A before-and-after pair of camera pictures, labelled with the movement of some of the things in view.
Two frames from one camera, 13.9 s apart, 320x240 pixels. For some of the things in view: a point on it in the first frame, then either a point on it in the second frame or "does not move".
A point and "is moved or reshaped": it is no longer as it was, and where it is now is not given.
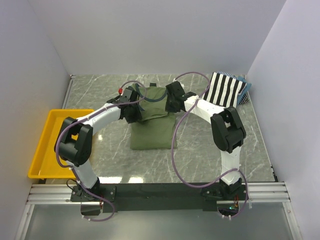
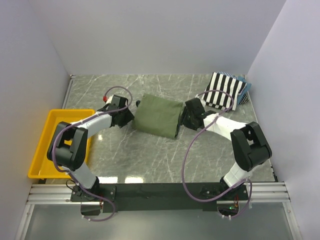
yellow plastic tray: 46,164 does not move
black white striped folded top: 223,91 does not move
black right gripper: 168,108 → 183,119
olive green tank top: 157,128 is moved or reshaped
